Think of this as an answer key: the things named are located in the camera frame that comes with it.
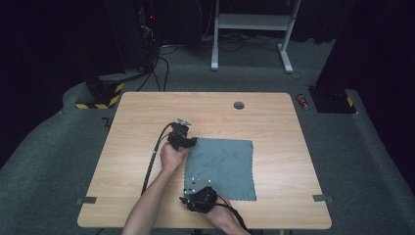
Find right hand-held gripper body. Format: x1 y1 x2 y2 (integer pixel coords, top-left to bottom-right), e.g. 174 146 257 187
183 178 219 214

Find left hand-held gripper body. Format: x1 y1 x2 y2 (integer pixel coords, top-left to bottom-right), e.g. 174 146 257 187
166 118 193 151

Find grey cloth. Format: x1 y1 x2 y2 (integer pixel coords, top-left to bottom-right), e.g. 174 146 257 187
183 137 257 202

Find person's left hand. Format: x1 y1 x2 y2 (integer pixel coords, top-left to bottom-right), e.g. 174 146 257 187
159 141 191 174

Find person's right hand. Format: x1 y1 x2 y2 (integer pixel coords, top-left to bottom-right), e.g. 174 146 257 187
205 197 235 227

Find black yellow striped stand base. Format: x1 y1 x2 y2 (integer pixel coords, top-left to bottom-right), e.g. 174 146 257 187
74 70 149 111

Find grey tape piece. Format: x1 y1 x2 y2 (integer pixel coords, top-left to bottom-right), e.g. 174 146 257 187
312 194 335 204
75 196 98 206

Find dark equipment cabinet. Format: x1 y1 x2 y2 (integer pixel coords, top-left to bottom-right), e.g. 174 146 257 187
105 0 161 72

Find red can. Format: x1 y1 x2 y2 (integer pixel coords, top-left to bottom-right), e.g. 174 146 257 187
296 93 309 111

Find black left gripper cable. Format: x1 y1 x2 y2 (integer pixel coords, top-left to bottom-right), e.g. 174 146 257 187
140 121 178 197

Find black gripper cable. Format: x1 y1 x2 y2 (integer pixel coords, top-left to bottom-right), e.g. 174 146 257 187
214 194 253 235
140 121 178 197

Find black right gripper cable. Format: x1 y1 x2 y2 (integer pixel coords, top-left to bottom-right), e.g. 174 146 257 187
214 194 253 235

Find black floor cables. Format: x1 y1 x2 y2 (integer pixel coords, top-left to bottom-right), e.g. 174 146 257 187
136 42 179 93

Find white metal stand frame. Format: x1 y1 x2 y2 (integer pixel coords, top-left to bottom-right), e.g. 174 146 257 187
210 0 302 74

